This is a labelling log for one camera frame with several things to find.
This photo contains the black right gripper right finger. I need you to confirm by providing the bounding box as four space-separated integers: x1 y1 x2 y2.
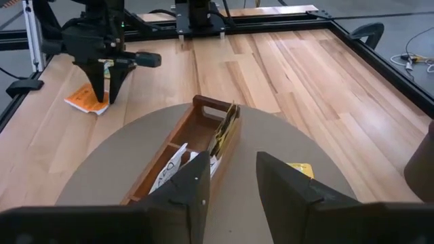
256 151 366 244

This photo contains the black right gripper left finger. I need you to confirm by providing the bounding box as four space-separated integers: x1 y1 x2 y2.
145 150 212 244

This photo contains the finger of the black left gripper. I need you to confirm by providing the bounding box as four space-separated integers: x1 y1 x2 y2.
79 60 106 104
108 64 135 104

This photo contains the white and orange tea packet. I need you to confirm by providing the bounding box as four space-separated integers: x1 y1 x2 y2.
149 142 189 195

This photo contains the wooden tea organizer box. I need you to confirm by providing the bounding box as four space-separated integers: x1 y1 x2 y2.
120 94 242 206

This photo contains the black table clamp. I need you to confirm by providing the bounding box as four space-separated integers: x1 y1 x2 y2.
349 22 386 51
5 79 45 99

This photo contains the round grey mat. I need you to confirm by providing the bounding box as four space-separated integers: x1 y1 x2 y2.
54 102 357 244

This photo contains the silver aluminium post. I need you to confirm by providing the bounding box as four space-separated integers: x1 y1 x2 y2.
22 0 47 73

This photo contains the white cable bundle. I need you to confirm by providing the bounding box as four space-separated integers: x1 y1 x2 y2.
389 52 434 74

